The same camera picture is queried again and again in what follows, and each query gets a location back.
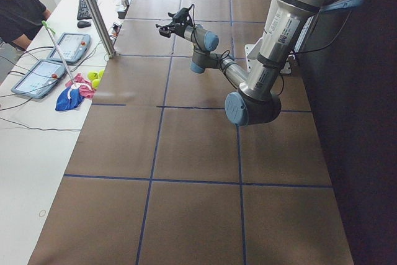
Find blue cloth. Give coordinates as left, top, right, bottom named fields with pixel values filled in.
left=55, top=88, right=84, bottom=112

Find person in black shirt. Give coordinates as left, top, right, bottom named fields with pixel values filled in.
left=1, top=0, right=51, bottom=50

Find black computer mouse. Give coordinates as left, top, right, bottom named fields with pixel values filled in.
left=77, top=20, right=91, bottom=29

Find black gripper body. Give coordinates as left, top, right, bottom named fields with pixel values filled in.
left=169, top=23, right=187, bottom=38

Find spare tennis ball left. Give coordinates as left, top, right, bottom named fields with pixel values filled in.
left=87, top=71, right=99, bottom=81

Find teach pendant tablet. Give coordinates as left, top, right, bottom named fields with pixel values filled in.
left=56, top=33, right=91, bottom=65
left=11, top=60, right=66, bottom=99

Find black keyboard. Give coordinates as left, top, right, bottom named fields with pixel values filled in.
left=77, top=0, right=98, bottom=20

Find near teach pendant tablet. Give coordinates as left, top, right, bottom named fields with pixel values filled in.
left=11, top=60, right=66, bottom=99

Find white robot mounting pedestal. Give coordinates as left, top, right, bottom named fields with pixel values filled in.
left=244, top=44, right=292, bottom=75

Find spare tennis ball lower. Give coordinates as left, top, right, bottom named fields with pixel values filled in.
left=91, top=78, right=100, bottom=89

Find aluminium frame post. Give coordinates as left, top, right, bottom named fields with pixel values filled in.
left=85, top=0, right=116, bottom=58

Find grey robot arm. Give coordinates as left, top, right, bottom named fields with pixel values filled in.
left=157, top=0, right=364, bottom=126

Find pink cloth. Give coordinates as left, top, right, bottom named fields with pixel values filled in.
left=65, top=73, right=96, bottom=100

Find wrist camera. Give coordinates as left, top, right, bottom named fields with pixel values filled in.
left=168, top=7, right=191, bottom=25

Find far teach pendant tablet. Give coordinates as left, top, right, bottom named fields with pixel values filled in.
left=56, top=33, right=91, bottom=65

